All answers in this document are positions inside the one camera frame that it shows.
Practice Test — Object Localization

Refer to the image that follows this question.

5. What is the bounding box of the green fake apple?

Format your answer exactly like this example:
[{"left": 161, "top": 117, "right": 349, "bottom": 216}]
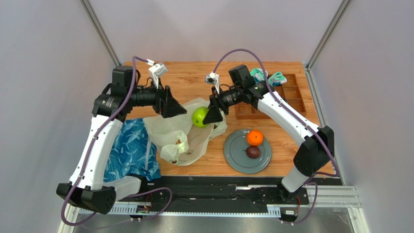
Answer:
[{"left": 191, "top": 106, "right": 208, "bottom": 128}]

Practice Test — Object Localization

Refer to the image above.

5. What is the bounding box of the brown compartment tray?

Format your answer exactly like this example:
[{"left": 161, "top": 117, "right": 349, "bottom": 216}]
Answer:
[{"left": 235, "top": 73, "right": 307, "bottom": 120}]

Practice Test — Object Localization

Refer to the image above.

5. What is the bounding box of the blue leaf-pattern cloth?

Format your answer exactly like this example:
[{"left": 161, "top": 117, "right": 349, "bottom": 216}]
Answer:
[{"left": 103, "top": 118, "right": 161, "bottom": 182}]

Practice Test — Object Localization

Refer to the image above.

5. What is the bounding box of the teal white sock left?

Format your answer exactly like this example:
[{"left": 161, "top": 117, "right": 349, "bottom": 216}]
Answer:
[{"left": 250, "top": 68, "right": 268, "bottom": 83}]

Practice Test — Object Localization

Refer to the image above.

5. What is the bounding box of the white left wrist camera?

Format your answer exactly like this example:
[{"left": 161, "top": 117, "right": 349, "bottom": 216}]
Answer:
[{"left": 146, "top": 59, "right": 168, "bottom": 89}]

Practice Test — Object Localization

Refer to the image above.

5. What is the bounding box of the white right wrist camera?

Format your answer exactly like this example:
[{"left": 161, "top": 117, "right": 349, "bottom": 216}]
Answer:
[{"left": 205, "top": 72, "right": 220, "bottom": 93}]

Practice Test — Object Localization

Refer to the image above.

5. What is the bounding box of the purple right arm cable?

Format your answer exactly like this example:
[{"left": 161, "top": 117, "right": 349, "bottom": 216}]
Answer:
[{"left": 212, "top": 48, "right": 340, "bottom": 226}]

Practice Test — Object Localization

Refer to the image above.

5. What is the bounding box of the dark red fake plum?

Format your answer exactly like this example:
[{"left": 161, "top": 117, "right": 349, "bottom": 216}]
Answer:
[{"left": 244, "top": 146, "right": 261, "bottom": 159}]

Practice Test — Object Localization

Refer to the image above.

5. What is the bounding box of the pale yellow plastic bag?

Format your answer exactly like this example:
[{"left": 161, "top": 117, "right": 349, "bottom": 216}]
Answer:
[{"left": 143, "top": 98, "right": 227, "bottom": 166}]

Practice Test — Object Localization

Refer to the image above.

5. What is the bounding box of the grey round plate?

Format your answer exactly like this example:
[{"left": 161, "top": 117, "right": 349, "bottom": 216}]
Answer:
[{"left": 224, "top": 129, "right": 272, "bottom": 174}]

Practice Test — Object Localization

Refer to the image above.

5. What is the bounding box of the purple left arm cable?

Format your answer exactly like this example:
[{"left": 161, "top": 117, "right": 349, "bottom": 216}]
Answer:
[{"left": 61, "top": 56, "right": 173, "bottom": 227}]

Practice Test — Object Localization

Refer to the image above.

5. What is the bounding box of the teal white sock right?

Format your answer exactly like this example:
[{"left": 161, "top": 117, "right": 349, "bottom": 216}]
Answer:
[{"left": 268, "top": 71, "right": 287, "bottom": 86}]

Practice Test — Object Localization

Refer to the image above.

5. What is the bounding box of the teal white sock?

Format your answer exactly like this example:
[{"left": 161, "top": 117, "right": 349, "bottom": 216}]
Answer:
[
  {"left": 250, "top": 68, "right": 268, "bottom": 83},
  {"left": 268, "top": 71, "right": 287, "bottom": 86}
]

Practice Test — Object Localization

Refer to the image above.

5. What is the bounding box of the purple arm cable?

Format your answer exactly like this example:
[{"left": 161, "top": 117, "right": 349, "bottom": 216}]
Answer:
[
  {"left": 212, "top": 48, "right": 340, "bottom": 226},
  {"left": 61, "top": 56, "right": 173, "bottom": 227}
]

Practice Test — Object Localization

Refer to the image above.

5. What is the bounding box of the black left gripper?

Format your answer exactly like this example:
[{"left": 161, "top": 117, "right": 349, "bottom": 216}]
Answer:
[{"left": 129, "top": 78, "right": 187, "bottom": 118}]

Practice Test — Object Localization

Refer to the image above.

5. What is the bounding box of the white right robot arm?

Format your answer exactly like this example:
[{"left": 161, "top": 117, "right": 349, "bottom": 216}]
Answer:
[{"left": 203, "top": 65, "right": 335, "bottom": 203}]

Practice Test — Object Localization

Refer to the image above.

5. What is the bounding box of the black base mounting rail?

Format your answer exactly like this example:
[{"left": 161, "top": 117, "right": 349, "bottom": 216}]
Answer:
[{"left": 117, "top": 175, "right": 343, "bottom": 215}]

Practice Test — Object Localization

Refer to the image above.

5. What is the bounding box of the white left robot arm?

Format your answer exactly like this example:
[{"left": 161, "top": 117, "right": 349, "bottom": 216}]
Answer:
[{"left": 56, "top": 63, "right": 187, "bottom": 214}]

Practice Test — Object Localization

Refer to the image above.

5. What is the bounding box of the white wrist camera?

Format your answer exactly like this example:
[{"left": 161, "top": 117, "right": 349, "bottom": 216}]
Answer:
[
  {"left": 146, "top": 59, "right": 168, "bottom": 89},
  {"left": 205, "top": 72, "right": 220, "bottom": 93}
]

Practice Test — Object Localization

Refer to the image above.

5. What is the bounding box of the orange fake orange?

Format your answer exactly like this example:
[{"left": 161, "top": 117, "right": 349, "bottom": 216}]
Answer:
[{"left": 246, "top": 130, "right": 264, "bottom": 146}]

